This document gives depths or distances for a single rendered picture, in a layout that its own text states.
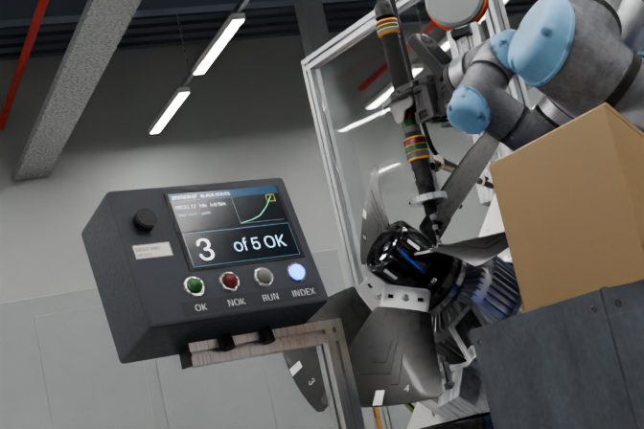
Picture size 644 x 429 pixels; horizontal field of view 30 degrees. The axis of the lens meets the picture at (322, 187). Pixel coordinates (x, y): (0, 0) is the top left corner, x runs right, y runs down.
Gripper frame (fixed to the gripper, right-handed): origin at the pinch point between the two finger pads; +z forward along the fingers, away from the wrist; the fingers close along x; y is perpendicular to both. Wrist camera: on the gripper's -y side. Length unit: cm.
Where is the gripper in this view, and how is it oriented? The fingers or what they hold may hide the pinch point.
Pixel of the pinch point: (396, 101)
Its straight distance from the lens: 234.7
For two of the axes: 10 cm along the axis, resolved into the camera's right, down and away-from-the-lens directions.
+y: 2.1, 9.6, -1.8
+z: -5.3, 2.7, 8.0
